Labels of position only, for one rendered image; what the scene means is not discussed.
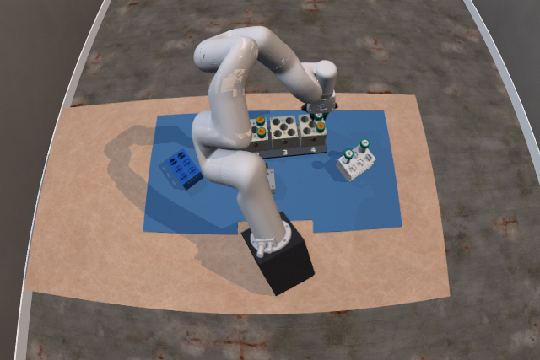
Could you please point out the blue flat mat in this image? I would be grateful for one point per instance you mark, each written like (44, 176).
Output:
(307, 187)

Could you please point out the blue tube rack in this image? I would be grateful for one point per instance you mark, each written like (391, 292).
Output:
(182, 165)

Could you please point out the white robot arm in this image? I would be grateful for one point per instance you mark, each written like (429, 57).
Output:
(220, 134)

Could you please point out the white tube rack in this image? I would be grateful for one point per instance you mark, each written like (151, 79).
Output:
(362, 159)

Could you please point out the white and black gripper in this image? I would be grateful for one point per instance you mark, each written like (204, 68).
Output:
(326, 106)

